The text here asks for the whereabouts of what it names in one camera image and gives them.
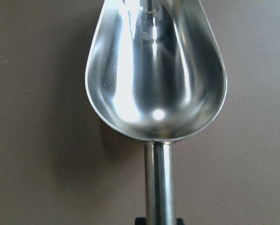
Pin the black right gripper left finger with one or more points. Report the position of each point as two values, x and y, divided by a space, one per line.
140 221

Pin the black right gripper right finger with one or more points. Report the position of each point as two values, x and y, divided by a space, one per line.
179 221

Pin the stainless steel ice scoop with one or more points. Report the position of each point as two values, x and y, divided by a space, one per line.
155 74

